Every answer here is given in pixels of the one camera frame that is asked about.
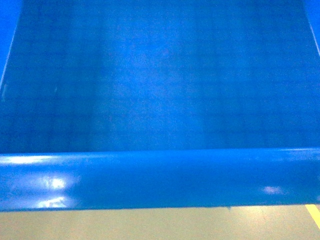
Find large blue plastic crate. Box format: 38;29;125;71
0;0;320;212

